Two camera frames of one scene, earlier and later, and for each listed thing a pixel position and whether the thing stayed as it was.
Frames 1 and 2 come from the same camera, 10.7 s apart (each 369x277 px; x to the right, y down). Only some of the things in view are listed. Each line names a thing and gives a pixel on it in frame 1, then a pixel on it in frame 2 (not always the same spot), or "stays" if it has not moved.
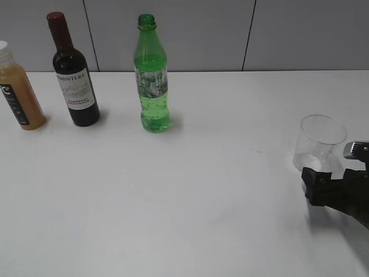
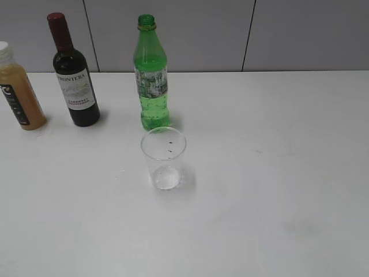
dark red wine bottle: [72, 69] stays
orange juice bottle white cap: [17, 86] stays
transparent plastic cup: [317, 136] to [164, 148]
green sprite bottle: [150, 60] stays
